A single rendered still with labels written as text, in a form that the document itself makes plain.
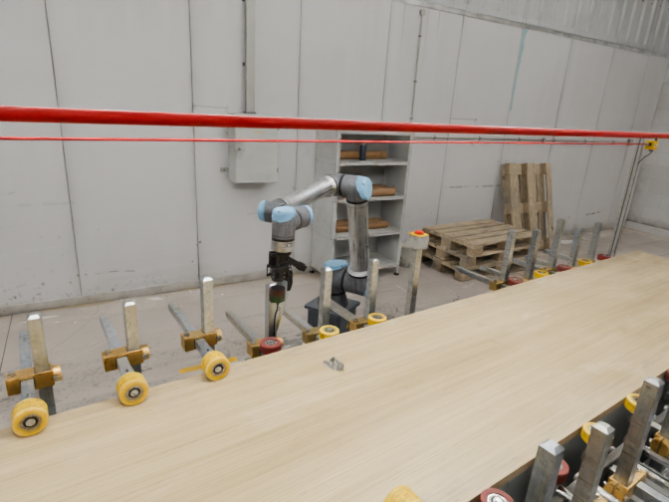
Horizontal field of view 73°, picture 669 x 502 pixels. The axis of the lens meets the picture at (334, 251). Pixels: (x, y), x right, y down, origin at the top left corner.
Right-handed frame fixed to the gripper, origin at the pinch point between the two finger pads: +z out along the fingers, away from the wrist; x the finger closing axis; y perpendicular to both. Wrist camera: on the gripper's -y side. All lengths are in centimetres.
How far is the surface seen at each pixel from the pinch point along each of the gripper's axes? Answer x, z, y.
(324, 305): 9.4, 2.8, -13.1
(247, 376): 31.3, 10.9, 30.6
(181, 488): 65, 12, 62
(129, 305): 10, -12, 61
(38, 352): 10, -2, 86
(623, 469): 117, 13, -40
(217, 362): 28.7, 4.2, 39.7
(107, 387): -125, 100, 55
